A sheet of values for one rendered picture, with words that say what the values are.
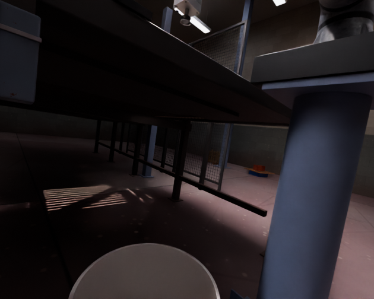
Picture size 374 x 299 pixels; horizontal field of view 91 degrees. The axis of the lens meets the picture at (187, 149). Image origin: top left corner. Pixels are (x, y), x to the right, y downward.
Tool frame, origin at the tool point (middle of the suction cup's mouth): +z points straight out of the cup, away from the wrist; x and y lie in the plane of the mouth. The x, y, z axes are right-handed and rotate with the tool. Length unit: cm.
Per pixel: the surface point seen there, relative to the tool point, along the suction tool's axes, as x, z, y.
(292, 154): 43, 43, -6
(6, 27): 19, 32, 49
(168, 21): -159, -110, -118
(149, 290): 17, 89, 16
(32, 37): 19, 32, 46
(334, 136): 51, 38, -5
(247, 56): -222, -227, -495
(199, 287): 31, 80, 12
